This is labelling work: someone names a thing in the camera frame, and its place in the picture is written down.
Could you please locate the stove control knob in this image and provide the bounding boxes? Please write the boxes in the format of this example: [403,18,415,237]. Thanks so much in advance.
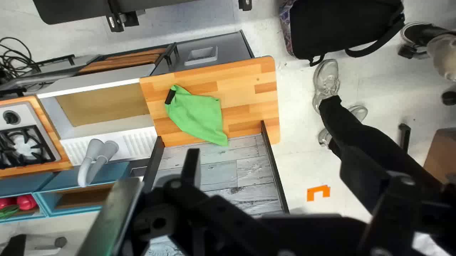
[1,108,23,128]

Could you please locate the grey toy faucet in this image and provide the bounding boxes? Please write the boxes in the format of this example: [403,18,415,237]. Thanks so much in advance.
[77,138,120,189]

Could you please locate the brown cardboard box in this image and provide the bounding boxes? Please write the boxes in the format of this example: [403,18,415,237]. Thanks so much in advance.
[423,126,456,186]

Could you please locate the seated person khaki pants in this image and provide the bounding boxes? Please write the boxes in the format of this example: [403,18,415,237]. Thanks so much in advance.
[400,23,456,84]

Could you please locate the wooden toy kitchen unit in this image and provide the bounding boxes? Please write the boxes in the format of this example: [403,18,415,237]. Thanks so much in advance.
[0,30,291,239]

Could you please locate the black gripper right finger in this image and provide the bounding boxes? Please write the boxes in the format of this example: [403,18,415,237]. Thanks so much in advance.
[339,141,446,256]

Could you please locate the black perforated breadboard table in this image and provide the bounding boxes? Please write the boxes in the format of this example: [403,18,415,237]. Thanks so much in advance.
[31,0,191,25]

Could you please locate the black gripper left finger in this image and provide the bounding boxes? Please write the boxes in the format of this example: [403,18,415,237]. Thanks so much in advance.
[123,146,268,256]

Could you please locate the black backpack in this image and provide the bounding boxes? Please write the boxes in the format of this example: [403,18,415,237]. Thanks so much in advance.
[279,0,406,67]

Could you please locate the dark panel frame post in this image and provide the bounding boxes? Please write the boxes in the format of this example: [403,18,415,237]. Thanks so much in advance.
[141,135,167,193]

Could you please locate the green microfiber cloth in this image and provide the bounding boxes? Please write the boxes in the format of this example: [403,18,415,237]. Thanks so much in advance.
[163,84,231,148]

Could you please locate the white toy sink basin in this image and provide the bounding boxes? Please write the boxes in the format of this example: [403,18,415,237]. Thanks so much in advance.
[37,77,160,168]

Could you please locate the standing person black pants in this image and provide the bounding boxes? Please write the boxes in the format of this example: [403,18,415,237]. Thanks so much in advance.
[311,58,419,190]

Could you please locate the black cable bundle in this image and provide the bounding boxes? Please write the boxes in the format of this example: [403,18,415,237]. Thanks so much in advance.
[0,35,41,84]

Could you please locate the grey wood back panel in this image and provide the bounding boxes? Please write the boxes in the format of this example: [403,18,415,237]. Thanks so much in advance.
[155,133,289,219]

